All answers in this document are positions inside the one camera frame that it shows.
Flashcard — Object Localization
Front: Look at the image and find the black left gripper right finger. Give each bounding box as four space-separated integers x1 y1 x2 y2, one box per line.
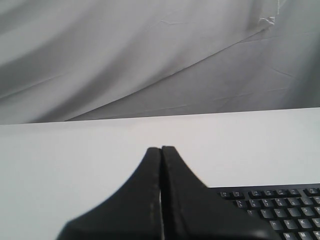
160 146 280 240

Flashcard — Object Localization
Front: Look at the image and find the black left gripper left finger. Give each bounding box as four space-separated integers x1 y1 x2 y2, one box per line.
57 147 162 240

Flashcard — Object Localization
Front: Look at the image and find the black acer keyboard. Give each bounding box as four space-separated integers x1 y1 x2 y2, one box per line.
211 183 320 240

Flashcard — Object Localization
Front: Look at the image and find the grey backdrop cloth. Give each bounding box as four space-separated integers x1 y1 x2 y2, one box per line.
0 0 320 125

